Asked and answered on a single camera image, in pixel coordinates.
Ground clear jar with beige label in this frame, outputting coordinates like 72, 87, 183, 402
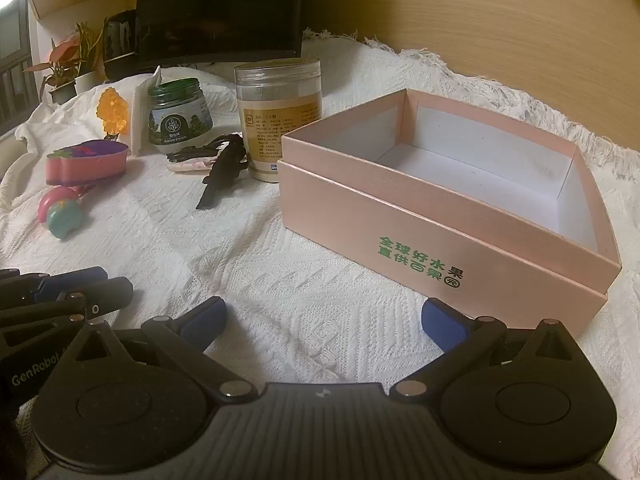
234, 57, 323, 183

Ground white tissue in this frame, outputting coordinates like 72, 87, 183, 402
122, 66, 163, 158

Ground white textured blanket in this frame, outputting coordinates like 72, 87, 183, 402
0, 27, 640, 480

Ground pink and teal toy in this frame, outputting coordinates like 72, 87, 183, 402
37, 185, 93, 242

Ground orange artificial flower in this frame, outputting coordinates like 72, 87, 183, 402
96, 87, 132, 138

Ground dark window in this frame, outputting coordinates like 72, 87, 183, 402
0, 0, 43, 136

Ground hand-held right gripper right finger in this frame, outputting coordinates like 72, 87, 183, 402
390, 297, 581, 401

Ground pink cardboard box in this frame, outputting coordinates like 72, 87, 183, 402
276, 87, 623, 343

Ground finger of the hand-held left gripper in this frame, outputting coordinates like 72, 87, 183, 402
0, 266, 109, 306
0, 276, 135, 333

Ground red-leaved potted plant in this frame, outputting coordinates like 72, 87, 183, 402
22, 35, 83, 106

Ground black ribbon bow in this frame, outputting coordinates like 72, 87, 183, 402
195, 135, 249, 211

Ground dark vase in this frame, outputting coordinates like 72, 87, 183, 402
102, 10, 138, 81

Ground green-lidded jar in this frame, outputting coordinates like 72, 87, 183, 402
146, 77, 210, 157

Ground pink and purple soft toy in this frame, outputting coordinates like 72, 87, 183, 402
45, 139, 130, 191

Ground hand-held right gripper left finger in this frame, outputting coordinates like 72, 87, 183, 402
65, 296, 256, 402

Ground black monitor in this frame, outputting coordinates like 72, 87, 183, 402
135, 0, 308, 68

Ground green plant in white pot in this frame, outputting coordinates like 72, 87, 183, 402
72, 22, 106, 93

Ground black hair ties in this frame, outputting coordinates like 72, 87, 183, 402
166, 136, 226, 166

